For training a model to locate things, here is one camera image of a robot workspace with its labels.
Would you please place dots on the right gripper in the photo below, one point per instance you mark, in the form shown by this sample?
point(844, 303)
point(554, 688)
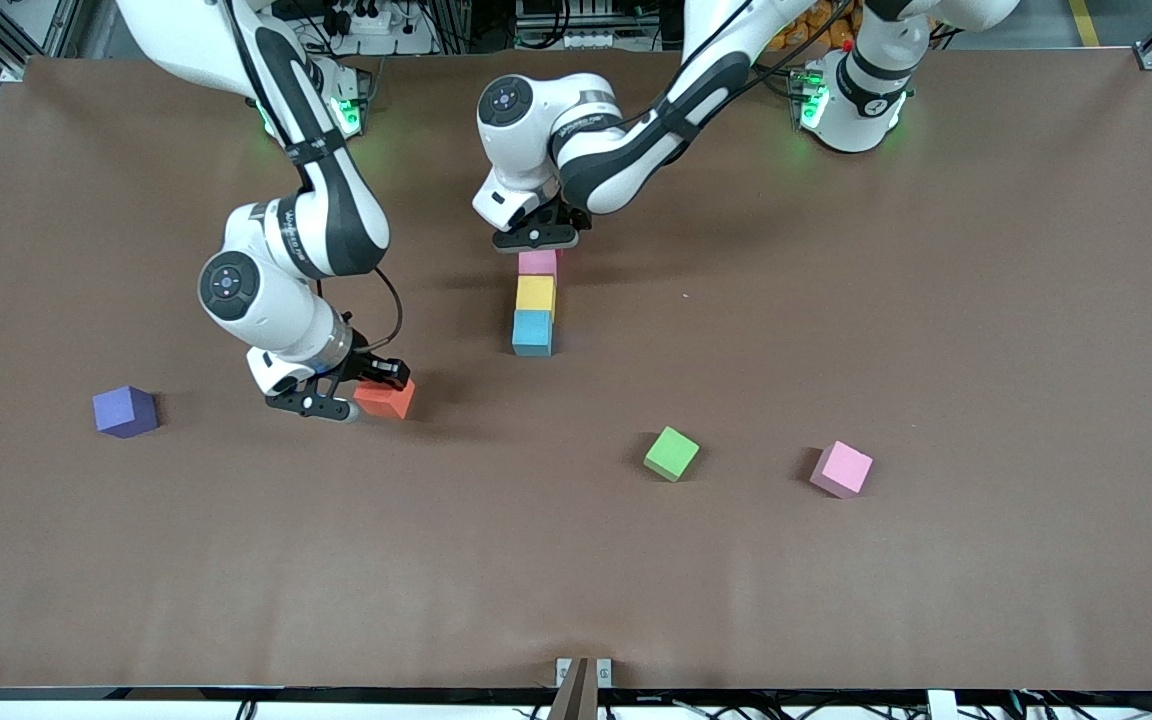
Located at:
point(368, 364)

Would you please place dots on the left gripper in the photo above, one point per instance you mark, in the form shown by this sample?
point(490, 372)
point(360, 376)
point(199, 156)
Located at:
point(570, 215)

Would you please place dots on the orange foam cube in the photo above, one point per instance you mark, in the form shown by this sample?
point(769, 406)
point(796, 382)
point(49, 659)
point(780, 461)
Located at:
point(386, 403)

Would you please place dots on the pink foam cube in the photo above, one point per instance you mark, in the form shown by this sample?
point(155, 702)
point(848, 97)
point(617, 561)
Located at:
point(538, 265)
point(842, 468)

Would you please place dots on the yellow foam cube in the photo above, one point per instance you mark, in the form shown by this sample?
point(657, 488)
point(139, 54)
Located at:
point(535, 293)

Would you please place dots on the blue foam cube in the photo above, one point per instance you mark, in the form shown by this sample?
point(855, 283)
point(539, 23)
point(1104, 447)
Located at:
point(532, 330)

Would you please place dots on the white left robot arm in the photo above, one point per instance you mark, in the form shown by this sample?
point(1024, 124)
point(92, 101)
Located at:
point(626, 160)

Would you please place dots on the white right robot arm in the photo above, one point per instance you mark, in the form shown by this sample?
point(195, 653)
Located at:
point(336, 220)

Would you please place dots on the long white power strip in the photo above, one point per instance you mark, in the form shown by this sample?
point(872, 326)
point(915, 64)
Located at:
point(586, 40)

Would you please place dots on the brown table cover sheet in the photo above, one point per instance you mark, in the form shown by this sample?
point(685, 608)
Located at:
point(536, 560)

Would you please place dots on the green foam cube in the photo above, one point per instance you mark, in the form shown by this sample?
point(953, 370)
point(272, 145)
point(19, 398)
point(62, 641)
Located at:
point(671, 453)

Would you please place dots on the purple foam cube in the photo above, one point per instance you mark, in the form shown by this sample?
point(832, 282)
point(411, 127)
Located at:
point(124, 412)

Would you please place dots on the white power strip with plugs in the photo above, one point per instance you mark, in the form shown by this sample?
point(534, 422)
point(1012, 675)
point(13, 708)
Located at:
point(386, 22)

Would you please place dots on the bag of orange items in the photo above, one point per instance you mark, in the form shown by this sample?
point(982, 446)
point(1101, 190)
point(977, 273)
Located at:
point(816, 35)

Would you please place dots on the white paper tag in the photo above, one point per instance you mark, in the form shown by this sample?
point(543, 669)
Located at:
point(943, 707)

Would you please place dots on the grey metal clamp bracket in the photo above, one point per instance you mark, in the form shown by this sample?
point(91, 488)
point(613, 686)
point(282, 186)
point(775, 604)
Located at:
point(604, 672)

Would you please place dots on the brown stand post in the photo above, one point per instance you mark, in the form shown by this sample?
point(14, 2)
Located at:
point(571, 700)

